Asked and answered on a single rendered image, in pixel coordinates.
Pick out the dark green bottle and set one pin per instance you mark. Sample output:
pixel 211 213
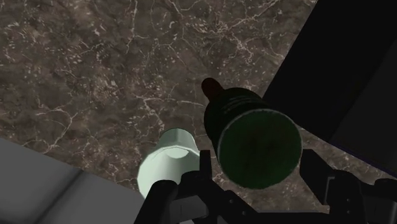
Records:
pixel 257 149

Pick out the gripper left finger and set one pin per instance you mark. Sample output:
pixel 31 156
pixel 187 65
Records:
pixel 192 192

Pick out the pale green cup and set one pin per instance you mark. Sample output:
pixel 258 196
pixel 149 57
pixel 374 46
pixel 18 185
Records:
pixel 164 167

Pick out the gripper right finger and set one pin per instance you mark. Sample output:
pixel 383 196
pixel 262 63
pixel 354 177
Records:
pixel 344 192

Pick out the black robot stand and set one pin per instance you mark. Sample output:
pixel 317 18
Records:
pixel 335 68

